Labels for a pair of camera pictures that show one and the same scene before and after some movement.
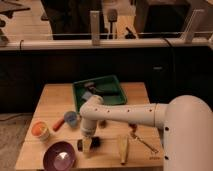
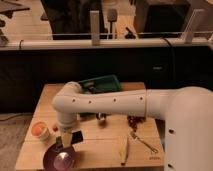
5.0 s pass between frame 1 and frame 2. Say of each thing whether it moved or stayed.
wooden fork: stayed
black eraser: moved
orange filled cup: stayed
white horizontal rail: stayed
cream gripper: moved
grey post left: stayed
